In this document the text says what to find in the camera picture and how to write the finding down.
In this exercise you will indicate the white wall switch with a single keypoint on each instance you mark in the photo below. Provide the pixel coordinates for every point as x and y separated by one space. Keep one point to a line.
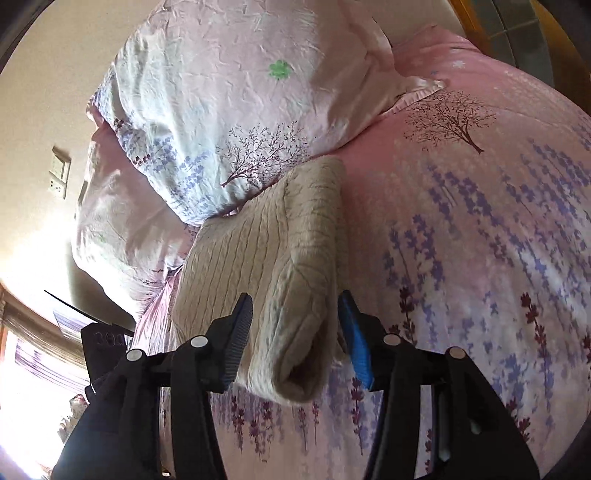
61 161

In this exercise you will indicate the white wall socket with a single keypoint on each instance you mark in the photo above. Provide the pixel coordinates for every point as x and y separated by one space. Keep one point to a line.
57 188

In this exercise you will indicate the pink pillow with tree print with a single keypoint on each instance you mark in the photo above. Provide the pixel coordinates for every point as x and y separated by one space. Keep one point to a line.
231 69

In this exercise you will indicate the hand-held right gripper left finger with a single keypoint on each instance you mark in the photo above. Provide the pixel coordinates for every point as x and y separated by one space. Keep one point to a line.
240 334

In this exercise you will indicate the striped window curtain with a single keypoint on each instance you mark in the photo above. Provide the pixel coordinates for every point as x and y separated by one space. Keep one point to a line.
46 364

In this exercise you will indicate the person's dark clothing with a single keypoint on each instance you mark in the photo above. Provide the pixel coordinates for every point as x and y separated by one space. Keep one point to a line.
92 438

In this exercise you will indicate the black perforated panel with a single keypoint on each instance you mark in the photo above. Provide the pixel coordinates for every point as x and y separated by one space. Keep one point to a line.
99 351

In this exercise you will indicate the pink floral pillow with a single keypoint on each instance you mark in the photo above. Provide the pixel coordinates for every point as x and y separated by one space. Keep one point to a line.
124 221

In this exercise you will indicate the wooden wardrobe door with glass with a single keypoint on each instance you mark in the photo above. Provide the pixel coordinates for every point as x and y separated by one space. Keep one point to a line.
512 27

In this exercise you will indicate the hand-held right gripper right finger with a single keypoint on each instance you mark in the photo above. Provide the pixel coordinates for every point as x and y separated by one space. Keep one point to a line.
355 339

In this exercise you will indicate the pink lavender print bedsheet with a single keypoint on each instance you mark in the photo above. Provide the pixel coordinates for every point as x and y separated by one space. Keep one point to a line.
461 207

